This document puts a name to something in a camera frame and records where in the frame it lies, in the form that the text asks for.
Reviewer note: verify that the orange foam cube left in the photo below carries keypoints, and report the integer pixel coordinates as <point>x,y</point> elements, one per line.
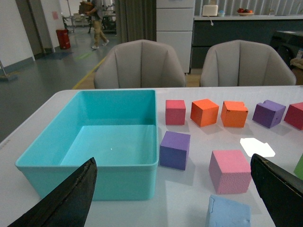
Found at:
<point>204,112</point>

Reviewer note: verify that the turquoise plastic bin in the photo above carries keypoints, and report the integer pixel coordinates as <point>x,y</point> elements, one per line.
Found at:
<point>118,128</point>

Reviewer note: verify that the pink foam cube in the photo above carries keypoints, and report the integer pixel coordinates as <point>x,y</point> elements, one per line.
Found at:
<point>229,171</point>

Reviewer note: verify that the left beige armchair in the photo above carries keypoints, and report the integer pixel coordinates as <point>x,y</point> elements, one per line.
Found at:
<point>140,64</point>

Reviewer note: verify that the light blue foam cube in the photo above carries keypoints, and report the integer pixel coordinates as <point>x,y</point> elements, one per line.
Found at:
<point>223,212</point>

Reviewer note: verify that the purple foam cube front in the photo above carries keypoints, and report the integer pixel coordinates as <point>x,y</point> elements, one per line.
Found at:
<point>174,150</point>

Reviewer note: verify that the fruit bowl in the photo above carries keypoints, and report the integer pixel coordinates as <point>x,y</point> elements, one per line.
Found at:
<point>245,12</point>

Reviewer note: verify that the crimson foam cube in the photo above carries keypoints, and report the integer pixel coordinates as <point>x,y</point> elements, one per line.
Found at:
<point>175,112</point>
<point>294,115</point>

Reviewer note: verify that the right beige armchair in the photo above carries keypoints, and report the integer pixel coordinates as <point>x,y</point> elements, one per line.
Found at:
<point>242,63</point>

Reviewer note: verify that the purple foam cube notched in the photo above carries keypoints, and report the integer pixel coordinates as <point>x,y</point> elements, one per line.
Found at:
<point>268,113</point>

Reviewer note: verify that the walking person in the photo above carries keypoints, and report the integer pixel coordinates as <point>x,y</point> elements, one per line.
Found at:
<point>96,14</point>

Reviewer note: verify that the dark grey counter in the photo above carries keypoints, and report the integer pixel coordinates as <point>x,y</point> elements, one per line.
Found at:
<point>208,32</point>

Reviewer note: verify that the red bin on floor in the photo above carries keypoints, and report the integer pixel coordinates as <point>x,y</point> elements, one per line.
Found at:
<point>63,39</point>

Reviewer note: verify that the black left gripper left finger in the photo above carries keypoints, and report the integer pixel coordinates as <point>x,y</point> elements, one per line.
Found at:
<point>68,204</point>

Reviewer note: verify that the crimson foam cube left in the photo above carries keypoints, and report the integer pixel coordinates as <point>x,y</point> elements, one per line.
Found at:
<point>175,112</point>

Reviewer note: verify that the beige armchair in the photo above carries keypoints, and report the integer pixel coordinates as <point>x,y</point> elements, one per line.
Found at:
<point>140,64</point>
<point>242,63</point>

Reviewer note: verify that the white drawer cabinet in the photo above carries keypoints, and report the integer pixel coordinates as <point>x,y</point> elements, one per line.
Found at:
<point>174,26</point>

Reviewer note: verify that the green foam cube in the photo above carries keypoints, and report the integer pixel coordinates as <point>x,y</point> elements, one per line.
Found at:
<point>299,168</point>

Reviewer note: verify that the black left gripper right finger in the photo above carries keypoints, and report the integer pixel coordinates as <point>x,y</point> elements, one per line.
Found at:
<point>281,192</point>

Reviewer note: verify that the crimson foam cube right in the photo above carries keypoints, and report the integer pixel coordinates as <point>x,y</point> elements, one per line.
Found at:
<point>294,115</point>

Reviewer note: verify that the dark grey curtain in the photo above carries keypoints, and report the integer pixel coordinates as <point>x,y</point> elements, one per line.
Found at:
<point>135,20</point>

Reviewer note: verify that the orange foam cube chipped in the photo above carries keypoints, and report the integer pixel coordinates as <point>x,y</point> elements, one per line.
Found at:
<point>234,114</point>

